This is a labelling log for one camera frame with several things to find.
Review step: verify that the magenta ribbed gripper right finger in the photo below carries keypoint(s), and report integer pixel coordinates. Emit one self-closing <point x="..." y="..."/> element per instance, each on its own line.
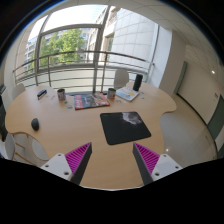
<point x="153" y="166"/>

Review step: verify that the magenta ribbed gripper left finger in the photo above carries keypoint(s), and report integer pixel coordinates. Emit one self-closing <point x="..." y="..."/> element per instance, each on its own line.
<point x="70" y="166"/>

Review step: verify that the black mouse pad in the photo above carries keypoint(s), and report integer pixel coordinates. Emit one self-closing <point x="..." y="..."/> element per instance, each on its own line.
<point x="123" y="127"/>

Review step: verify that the black computer mouse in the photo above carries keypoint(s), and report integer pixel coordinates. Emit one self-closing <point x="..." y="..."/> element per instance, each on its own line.
<point x="35" y="124"/>

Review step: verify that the small card on table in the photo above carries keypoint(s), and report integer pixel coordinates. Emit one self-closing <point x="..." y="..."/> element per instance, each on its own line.
<point x="69" y="106"/>

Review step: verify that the red magazine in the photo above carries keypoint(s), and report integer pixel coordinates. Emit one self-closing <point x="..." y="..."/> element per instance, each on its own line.
<point x="93" y="100"/>

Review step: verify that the white wooden chair near left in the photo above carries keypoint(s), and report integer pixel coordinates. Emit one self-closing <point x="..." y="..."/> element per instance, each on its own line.
<point x="23" y="148"/>

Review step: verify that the left patterned mug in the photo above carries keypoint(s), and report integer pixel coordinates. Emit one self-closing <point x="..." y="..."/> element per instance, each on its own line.
<point x="61" y="94"/>

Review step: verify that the patterned mug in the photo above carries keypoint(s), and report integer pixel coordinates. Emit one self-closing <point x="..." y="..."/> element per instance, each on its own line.
<point x="111" y="93"/>
<point x="61" y="94"/>

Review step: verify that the white blue booklet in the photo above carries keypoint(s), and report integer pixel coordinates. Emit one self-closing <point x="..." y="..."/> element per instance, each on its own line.
<point x="127" y="93"/>

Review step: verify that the right patterned mug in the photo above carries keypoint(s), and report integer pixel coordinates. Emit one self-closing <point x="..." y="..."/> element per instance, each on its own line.
<point x="111" y="93"/>

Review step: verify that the black stapler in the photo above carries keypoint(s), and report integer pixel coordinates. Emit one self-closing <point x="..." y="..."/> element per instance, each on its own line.
<point x="41" y="93"/>

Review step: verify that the black cylindrical speaker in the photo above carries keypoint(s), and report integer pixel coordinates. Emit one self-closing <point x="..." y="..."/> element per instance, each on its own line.
<point x="138" y="81"/>

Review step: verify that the white chair behind table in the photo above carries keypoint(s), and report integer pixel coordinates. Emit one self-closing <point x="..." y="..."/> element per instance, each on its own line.
<point x="121" y="78"/>

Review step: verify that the metal balcony railing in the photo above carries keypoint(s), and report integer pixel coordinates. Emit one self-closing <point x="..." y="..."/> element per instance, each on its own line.
<point x="78" y="71"/>

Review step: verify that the white chair at left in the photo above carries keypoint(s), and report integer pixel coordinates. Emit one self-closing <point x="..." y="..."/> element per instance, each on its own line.
<point x="18" y="89"/>

